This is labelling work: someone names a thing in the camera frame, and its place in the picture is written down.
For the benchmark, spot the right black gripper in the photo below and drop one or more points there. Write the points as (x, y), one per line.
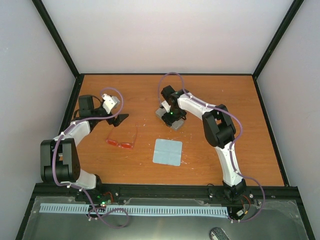
(168, 120)

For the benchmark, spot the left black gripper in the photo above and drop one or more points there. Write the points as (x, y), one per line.
(118, 120)

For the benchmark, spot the grey glasses case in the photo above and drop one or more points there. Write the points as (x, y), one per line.
(169, 119)

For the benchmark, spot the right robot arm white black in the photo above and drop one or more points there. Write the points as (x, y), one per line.
(219, 132)

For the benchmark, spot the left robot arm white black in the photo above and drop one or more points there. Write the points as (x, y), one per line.
(59, 160)

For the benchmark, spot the red sunglasses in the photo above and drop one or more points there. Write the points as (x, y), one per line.
(123, 138)

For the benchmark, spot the light blue cleaning cloth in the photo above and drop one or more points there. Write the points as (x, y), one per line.
(167, 152)

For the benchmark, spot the left controller board with LED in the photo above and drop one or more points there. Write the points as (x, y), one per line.
(103, 200)

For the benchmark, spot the black white oval object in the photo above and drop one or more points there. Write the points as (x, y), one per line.
(217, 233)

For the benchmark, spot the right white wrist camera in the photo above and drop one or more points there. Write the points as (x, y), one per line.
(166, 106)

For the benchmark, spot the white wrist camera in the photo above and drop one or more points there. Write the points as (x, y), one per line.
(166, 106)
(109, 102)

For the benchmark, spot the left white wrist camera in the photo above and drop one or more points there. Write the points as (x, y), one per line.
(109, 102)

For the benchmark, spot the black aluminium frame rail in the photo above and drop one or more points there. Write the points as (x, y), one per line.
(119, 193)

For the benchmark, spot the light blue slotted cable duct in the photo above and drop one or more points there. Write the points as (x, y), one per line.
(137, 210)

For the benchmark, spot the right connector with wires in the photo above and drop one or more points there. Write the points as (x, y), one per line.
(245, 206)

